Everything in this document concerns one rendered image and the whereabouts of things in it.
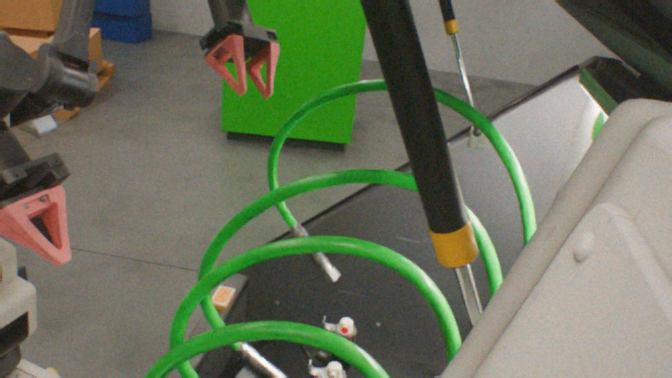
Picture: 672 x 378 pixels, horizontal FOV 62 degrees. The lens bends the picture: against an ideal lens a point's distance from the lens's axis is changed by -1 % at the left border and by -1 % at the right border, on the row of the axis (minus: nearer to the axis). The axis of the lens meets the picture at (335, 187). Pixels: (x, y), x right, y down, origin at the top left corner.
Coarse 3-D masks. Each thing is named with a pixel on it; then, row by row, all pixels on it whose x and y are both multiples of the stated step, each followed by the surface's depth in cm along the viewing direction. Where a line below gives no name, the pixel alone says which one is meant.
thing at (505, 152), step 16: (368, 80) 65; (320, 96) 69; (336, 96) 68; (448, 96) 60; (304, 112) 71; (464, 112) 60; (288, 128) 74; (480, 128) 59; (272, 144) 76; (496, 144) 59; (272, 160) 77; (512, 160) 59; (272, 176) 78; (512, 176) 59; (528, 192) 59; (288, 208) 80; (528, 208) 59; (288, 224) 79; (528, 224) 60
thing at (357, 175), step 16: (320, 176) 52; (336, 176) 52; (352, 176) 51; (368, 176) 51; (384, 176) 51; (400, 176) 51; (272, 192) 54; (288, 192) 53; (304, 192) 53; (416, 192) 51; (256, 208) 54; (240, 224) 56; (480, 224) 51; (224, 240) 57; (480, 240) 51; (208, 256) 58; (496, 256) 52; (496, 272) 53; (496, 288) 53; (208, 304) 61; (208, 320) 62; (240, 352) 63; (256, 352) 63; (256, 368) 63; (272, 368) 63
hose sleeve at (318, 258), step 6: (294, 228) 79; (300, 228) 79; (294, 234) 79; (300, 234) 78; (306, 234) 79; (318, 252) 78; (312, 258) 78; (318, 258) 78; (324, 258) 78; (318, 264) 78; (324, 264) 78; (330, 264) 78; (324, 270) 78
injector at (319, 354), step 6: (336, 324) 70; (336, 330) 69; (354, 330) 69; (342, 336) 68; (348, 336) 68; (354, 336) 69; (354, 342) 70; (318, 354) 71; (324, 354) 72; (330, 354) 72; (324, 360) 72; (330, 360) 71; (336, 360) 70; (342, 360) 70; (324, 366) 72; (342, 366) 70; (348, 366) 71
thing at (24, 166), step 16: (0, 128) 57; (0, 144) 55; (16, 144) 57; (0, 160) 55; (16, 160) 56; (32, 160) 54; (48, 160) 56; (0, 176) 52; (16, 176) 53; (0, 192) 54; (16, 192) 56
